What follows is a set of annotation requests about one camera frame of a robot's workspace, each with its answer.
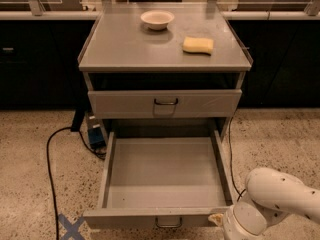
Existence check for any black cable left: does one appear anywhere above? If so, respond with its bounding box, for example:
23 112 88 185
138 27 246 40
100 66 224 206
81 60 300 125
45 126 107 240

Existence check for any blue tape cross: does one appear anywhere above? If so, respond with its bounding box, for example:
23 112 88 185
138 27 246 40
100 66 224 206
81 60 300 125
58 214 85 240

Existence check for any yellow sponge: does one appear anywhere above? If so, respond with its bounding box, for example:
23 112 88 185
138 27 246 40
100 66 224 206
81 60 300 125
182 37 214 55

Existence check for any dark lab bench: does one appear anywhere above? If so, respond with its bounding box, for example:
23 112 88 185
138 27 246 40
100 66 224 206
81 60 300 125
0 15 320 109

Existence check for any grey top drawer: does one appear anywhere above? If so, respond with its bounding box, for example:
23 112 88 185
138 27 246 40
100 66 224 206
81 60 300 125
88 89 242 119

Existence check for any blue power box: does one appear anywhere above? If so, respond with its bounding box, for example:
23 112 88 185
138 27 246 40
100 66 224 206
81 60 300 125
86 112 106 149

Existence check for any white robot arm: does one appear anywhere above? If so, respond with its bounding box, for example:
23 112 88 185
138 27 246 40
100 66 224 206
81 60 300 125
208 167 320 240

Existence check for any black cable right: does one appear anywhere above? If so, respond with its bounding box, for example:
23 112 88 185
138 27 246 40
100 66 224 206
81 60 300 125
227 116 248 202

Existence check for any white ceramic bowl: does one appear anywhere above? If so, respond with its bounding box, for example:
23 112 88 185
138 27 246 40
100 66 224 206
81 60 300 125
140 10 175 31

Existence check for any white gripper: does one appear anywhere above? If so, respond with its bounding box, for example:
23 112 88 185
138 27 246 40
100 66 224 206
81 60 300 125
208 201 267 240

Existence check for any black cable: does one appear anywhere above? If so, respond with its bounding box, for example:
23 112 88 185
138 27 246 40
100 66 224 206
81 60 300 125
227 116 248 202
45 126 107 240

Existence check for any grey drawer cabinet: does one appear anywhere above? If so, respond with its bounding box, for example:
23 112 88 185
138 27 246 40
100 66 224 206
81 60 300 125
79 3 251 144

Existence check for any grey drawer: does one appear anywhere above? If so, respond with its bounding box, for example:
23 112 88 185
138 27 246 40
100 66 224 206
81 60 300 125
88 89 242 119
84 131 236 229

